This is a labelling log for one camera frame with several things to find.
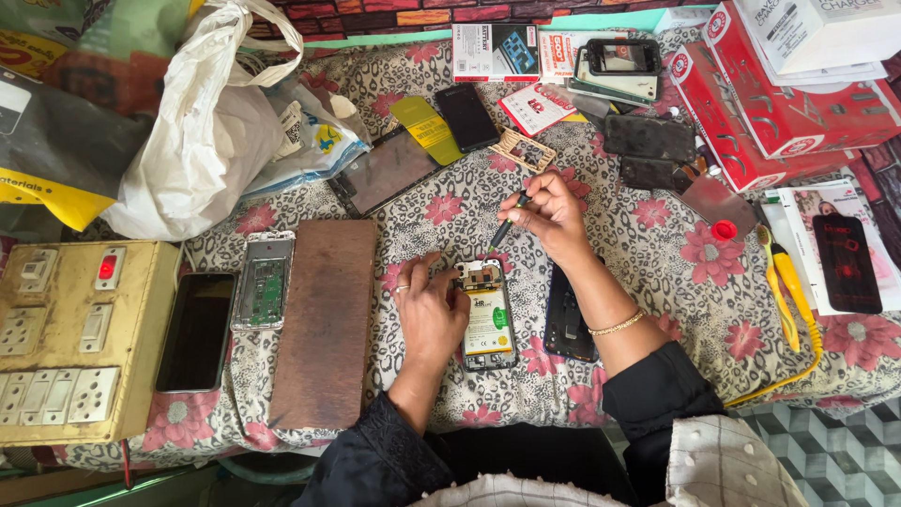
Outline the gold bead bracelet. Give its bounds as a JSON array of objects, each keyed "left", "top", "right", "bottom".
[{"left": 587, "top": 307, "right": 648, "bottom": 338}]

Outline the black phone bezel frame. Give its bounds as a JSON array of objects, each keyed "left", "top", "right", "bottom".
[{"left": 585, "top": 38, "right": 663, "bottom": 77}]

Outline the floral leopard print cloth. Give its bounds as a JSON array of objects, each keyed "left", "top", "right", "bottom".
[{"left": 60, "top": 28, "right": 901, "bottom": 471}]

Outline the yellow handled brush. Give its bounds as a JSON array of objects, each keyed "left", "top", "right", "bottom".
[{"left": 755, "top": 223, "right": 801, "bottom": 353}]

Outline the wide red cardboard box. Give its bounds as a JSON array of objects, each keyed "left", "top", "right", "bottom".
[{"left": 702, "top": 0, "right": 901, "bottom": 160}]

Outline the black phone back cover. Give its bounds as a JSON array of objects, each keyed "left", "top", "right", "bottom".
[{"left": 542, "top": 262, "right": 601, "bottom": 364}]

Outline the yellow soldering iron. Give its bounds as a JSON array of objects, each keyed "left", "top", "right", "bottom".
[{"left": 724, "top": 241, "right": 825, "bottom": 408}]

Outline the colourful printed bag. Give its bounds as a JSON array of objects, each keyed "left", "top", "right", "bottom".
[{"left": 0, "top": 0, "right": 206, "bottom": 118}]

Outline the black green screwdriver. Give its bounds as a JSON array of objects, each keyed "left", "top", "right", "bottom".
[{"left": 485, "top": 190, "right": 533, "bottom": 259}]

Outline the small white box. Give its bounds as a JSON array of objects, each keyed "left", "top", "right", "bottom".
[{"left": 652, "top": 6, "right": 713, "bottom": 34}]

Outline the person's right hand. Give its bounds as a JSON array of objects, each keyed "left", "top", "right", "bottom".
[{"left": 497, "top": 169, "right": 596, "bottom": 273}]

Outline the beige electrical switch board box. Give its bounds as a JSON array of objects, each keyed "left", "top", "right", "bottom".
[{"left": 0, "top": 240, "right": 182, "bottom": 447}]

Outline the white plastic bag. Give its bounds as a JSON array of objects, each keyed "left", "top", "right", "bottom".
[{"left": 100, "top": 0, "right": 305, "bottom": 243}]

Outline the white red flat box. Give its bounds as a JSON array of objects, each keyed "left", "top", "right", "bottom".
[{"left": 538, "top": 30, "right": 611, "bottom": 86}]

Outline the silver phone frame green board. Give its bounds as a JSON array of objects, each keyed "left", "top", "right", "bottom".
[{"left": 230, "top": 230, "right": 297, "bottom": 332}]

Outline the black screen protector packet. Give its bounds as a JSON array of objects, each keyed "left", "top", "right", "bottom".
[{"left": 811, "top": 213, "right": 884, "bottom": 315}]

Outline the stack of white charger boxes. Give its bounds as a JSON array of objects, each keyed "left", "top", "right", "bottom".
[{"left": 731, "top": 0, "right": 901, "bottom": 87}]

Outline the white phone battery box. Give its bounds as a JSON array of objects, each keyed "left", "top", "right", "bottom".
[{"left": 451, "top": 23, "right": 542, "bottom": 84}]

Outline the black yellow plastic bag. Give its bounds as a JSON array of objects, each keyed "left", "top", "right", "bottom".
[{"left": 0, "top": 67, "right": 154, "bottom": 233}]

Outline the small black phone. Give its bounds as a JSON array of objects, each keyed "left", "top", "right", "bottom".
[{"left": 434, "top": 82, "right": 501, "bottom": 154}]

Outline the black smartphone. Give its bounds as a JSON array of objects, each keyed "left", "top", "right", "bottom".
[{"left": 154, "top": 272, "right": 239, "bottom": 394}]

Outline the worn black phone cover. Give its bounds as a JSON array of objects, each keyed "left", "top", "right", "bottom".
[{"left": 603, "top": 113, "right": 698, "bottom": 164}]

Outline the stack of phone screens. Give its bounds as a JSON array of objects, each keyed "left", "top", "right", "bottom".
[{"left": 566, "top": 46, "right": 662, "bottom": 108}]

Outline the long red cardboard box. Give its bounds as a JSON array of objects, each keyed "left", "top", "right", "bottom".
[{"left": 667, "top": 41, "right": 854, "bottom": 194}]

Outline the white dotted scarf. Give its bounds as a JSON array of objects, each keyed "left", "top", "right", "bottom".
[{"left": 412, "top": 414, "right": 812, "bottom": 507}]

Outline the phone with white battery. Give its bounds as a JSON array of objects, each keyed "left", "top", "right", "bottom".
[{"left": 453, "top": 258, "right": 519, "bottom": 373}]

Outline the brown wooden board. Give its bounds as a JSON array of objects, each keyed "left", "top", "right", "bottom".
[{"left": 267, "top": 219, "right": 378, "bottom": 431}]

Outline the yellow protective film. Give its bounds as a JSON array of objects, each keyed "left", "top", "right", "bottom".
[{"left": 389, "top": 96, "right": 467, "bottom": 167}]

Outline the clear blue printed plastic bag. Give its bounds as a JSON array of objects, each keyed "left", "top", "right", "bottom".
[{"left": 241, "top": 83, "right": 372, "bottom": 200}]

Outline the person's left hand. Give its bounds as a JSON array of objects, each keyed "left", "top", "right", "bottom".
[{"left": 390, "top": 253, "right": 473, "bottom": 369}]

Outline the beige phone frame piece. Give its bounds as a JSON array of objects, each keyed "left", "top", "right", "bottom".
[{"left": 489, "top": 126, "right": 557, "bottom": 175}]

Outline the grey phone display panel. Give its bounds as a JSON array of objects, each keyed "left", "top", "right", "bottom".
[{"left": 327, "top": 127, "right": 442, "bottom": 218}]

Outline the small glue bottle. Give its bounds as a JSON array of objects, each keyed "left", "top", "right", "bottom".
[{"left": 693, "top": 134, "right": 724, "bottom": 177}]

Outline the small worn black cover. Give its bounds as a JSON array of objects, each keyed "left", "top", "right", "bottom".
[{"left": 618, "top": 155, "right": 695, "bottom": 192}]

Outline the red white display packet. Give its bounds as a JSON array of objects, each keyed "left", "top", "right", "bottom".
[{"left": 497, "top": 82, "right": 580, "bottom": 138}]

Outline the white picture packet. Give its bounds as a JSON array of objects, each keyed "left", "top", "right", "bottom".
[{"left": 762, "top": 178, "right": 901, "bottom": 315}]

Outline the shiny metal sheet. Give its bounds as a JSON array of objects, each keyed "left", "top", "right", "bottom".
[{"left": 671, "top": 174, "right": 759, "bottom": 241}]

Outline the red wire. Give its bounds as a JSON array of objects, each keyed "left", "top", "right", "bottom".
[{"left": 118, "top": 438, "right": 136, "bottom": 492}]

